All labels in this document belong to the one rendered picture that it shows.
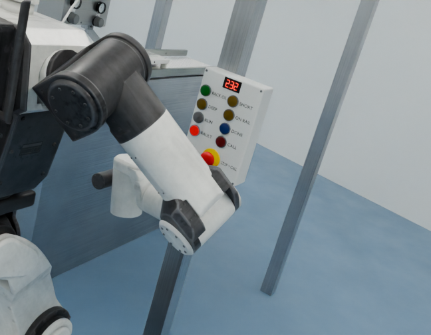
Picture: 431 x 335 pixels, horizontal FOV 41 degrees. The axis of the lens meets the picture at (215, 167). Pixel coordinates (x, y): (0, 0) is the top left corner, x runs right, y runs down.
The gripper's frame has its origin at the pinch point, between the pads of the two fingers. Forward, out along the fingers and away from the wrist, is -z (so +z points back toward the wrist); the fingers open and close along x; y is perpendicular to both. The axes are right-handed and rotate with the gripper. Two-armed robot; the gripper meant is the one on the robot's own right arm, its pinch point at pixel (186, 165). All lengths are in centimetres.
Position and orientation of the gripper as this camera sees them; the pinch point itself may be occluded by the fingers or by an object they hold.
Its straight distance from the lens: 138.2
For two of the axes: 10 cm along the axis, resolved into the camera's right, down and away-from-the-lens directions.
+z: -4.7, 1.7, -8.6
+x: -2.7, 9.0, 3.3
